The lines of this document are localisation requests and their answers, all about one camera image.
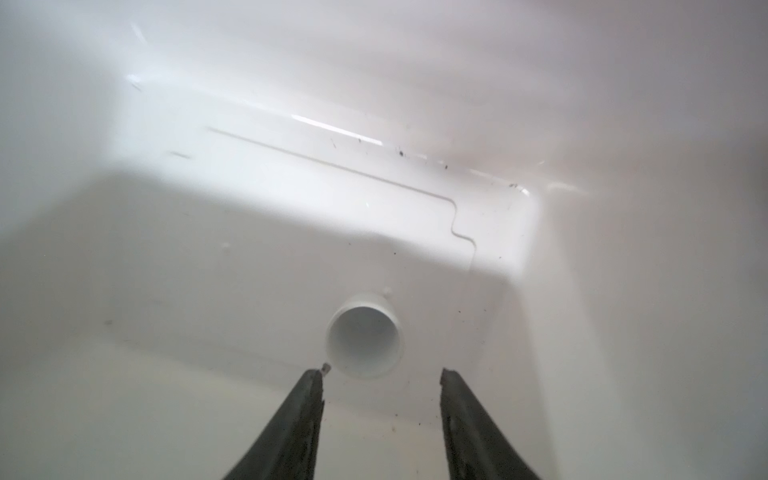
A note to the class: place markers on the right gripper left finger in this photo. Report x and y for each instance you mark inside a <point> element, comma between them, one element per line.
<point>287,446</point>

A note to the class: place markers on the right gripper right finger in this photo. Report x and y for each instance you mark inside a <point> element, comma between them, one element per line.
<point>475,446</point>

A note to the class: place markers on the white plastic storage bin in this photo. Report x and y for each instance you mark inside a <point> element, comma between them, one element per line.
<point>564,201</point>

